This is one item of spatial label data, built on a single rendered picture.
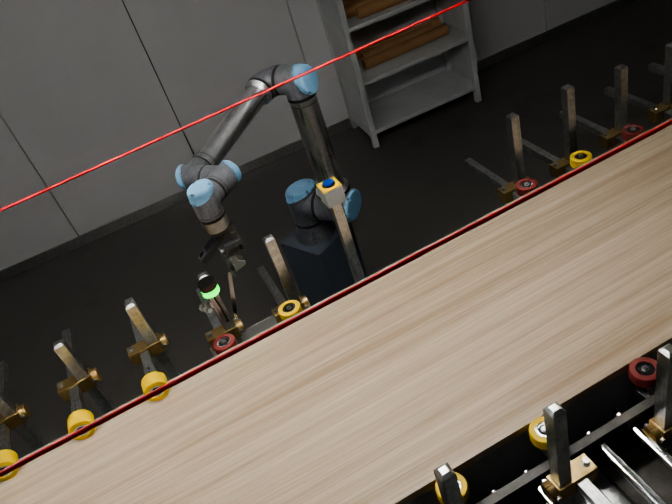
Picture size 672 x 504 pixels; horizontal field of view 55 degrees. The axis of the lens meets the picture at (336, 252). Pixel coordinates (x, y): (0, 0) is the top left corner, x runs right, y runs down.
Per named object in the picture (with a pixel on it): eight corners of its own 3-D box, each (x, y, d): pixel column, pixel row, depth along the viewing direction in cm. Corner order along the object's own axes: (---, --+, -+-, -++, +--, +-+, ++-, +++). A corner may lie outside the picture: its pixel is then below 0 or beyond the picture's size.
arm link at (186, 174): (256, 60, 261) (166, 173, 224) (282, 58, 255) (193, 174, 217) (267, 84, 269) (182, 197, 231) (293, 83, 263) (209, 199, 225)
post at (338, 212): (357, 293, 253) (325, 200, 226) (368, 288, 254) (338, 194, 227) (362, 300, 250) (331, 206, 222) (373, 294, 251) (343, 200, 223)
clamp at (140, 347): (132, 356, 226) (125, 347, 223) (168, 338, 228) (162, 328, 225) (135, 367, 221) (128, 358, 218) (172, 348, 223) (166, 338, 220)
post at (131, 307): (182, 394, 241) (122, 302, 212) (190, 389, 242) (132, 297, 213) (184, 400, 238) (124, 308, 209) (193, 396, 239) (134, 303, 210)
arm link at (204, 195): (217, 177, 211) (200, 195, 204) (232, 207, 218) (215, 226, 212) (195, 176, 215) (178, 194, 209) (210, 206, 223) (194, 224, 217)
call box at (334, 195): (321, 202, 227) (315, 184, 222) (339, 193, 228) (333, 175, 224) (329, 211, 222) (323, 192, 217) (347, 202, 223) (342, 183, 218)
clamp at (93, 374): (63, 391, 221) (56, 382, 218) (101, 372, 224) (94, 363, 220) (65, 403, 216) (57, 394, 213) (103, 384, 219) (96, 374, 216)
